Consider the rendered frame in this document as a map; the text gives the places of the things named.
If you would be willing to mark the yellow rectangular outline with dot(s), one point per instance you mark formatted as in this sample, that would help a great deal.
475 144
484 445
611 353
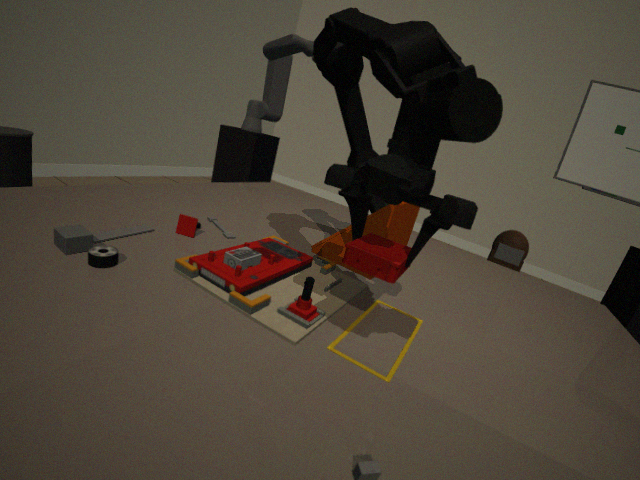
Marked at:
401 356

